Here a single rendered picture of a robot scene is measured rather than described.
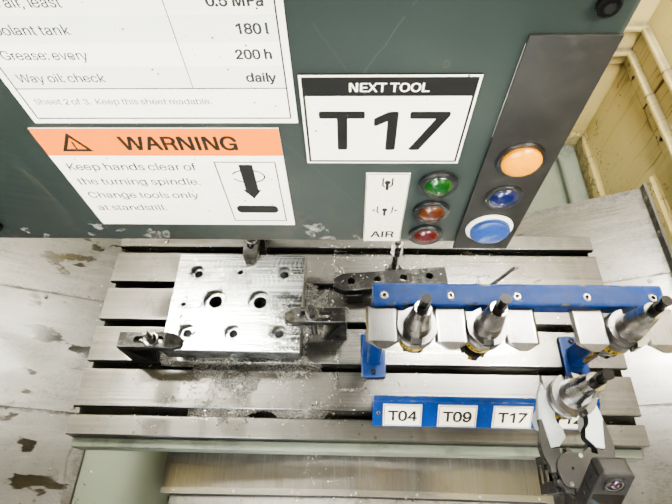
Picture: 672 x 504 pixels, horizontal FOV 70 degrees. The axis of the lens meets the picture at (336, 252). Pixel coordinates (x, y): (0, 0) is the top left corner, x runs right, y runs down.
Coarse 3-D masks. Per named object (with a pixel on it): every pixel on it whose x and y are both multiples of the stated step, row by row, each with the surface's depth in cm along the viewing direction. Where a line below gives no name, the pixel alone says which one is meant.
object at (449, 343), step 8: (440, 312) 78; (448, 312) 78; (456, 312) 78; (464, 312) 78; (440, 320) 77; (448, 320) 77; (456, 320) 77; (464, 320) 77; (440, 328) 76; (448, 328) 76; (456, 328) 76; (464, 328) 76; (440, 336) 76; (448, 336) 75; (456, 336) 75; (464, 336) 75; (440, 344) 75; (448, 344) 75; (456, 344) 75; (464, 344) 75
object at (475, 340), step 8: (472, 312) 76; (480, 312) 76; (472, 320) 76; (472, 328) 75; (504, 328) 75; (472, 336) 74; (504, 336) 74; (472, 344) 76; (480, 344) 74; (488, 344) 76; (496, 344) 74
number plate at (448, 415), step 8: (440, 408) 96; (448, 408) 95; (456, 408) 95; (464, 408) 95; (472, 408) 95; (440, 416) 96; (448, 416) 96; (456, 416) 96; (464, 416) 96; (472, 416) 96; (440, 424) 97; (448, 424) 97; (456, 424) 97; (464, 424) 97; (472, 424) 97
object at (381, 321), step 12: (372, 312) 78; (384, 312) 78; (396, 312) 78; (372, 324) 77; (384, 324) 77; (396, 324) 77; (372, 336) 76; (384, 336) 76; (396, 336) 76; (384, 348) 75
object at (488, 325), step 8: (488, 312) 70; (504, 312) 69; (480, 320) 73; (488, 320) 71; (496, 320) 70; (504, 320) 70; (480, 328) 73; (488, 328) 72; (496, 328) 71; (480, 336) 74; (488, 336) 73; (496, 336) 74
